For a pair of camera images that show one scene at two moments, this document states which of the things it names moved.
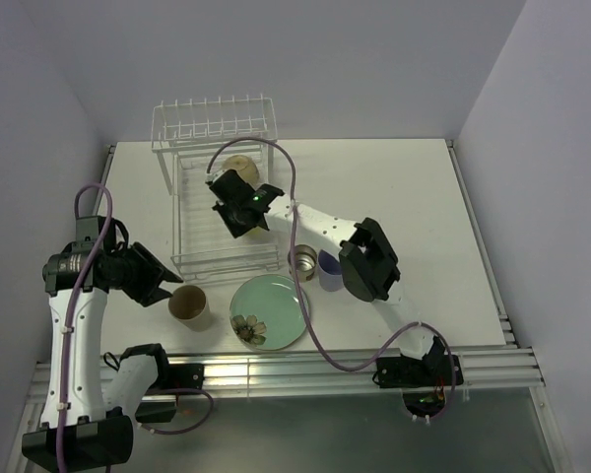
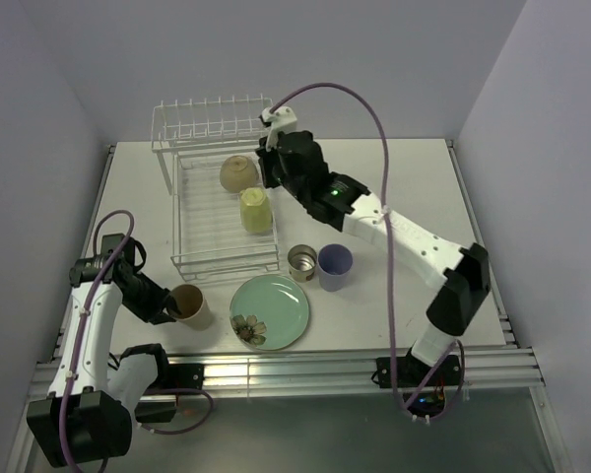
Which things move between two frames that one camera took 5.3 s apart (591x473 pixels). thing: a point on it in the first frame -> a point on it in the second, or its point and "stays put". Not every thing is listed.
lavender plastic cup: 330,273 stays put
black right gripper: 235,230 -> 265,157
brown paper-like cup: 188,304 stays put
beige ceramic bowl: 245,168 stays put
